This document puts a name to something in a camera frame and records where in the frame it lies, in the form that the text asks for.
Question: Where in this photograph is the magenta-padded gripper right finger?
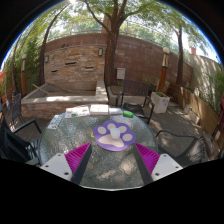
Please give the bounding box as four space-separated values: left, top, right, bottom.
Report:
132 142 184 186

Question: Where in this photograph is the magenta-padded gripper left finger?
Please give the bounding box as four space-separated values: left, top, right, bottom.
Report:
39 142 93 186

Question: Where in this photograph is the purple paw-shaped mouse pad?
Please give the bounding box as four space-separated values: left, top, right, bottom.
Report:
92 119 138 153

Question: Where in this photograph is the black mesh armchair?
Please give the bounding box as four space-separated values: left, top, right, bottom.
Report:
154 129 224 168

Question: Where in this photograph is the green packet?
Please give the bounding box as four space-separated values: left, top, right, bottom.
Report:
122 110 135 118

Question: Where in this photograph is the white flat box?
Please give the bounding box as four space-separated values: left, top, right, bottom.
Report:
89 104 110 116

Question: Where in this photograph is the white tissue packet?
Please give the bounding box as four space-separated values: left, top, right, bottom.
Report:
108 107 123 116

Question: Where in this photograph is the white planter box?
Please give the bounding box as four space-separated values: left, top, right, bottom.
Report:
150 91 171 114

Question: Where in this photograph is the stone raised bed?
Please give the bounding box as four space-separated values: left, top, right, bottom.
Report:
20 79 109 120

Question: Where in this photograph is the black metal armchair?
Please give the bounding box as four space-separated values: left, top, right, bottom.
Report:
0 117 44 165

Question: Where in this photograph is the wooden stick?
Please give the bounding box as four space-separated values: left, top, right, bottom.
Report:
31 83 49 95

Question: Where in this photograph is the black mesh chair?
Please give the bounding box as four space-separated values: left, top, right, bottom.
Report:
6 92 24 127

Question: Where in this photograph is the thin tree trunk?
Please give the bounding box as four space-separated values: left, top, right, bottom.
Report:
175 24 185 86
38 3 71 87

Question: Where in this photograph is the thick tree trunk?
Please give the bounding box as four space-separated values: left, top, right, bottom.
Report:
103 0 121 88

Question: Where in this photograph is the wooden lamp post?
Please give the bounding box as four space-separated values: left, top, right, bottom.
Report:
20 53 28 97
158 46 172 93

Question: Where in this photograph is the grey wall box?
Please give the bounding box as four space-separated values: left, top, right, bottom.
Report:
116 67 127 81

